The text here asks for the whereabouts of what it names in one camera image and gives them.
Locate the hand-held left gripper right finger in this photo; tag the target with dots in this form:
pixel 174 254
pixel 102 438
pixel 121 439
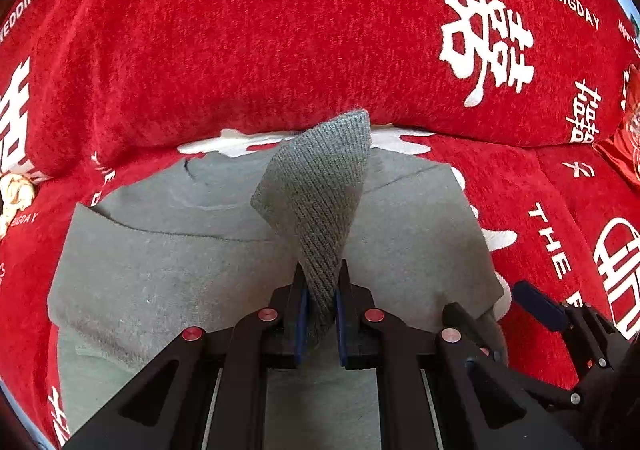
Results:
pixel 342 326

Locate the red patterned cloth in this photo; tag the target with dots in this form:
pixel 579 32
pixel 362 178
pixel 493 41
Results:
pixel 625 150

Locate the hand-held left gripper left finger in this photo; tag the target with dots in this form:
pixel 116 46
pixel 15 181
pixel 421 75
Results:
pixel 301 325

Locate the grey knit sweater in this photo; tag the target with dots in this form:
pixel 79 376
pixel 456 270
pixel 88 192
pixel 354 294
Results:
pixel 175 255

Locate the red printed sofa cover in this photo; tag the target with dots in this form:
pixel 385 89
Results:
pixel 250 30

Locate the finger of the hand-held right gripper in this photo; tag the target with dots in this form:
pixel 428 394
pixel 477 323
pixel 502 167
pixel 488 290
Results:
pixel 467 322
pixel 537 305

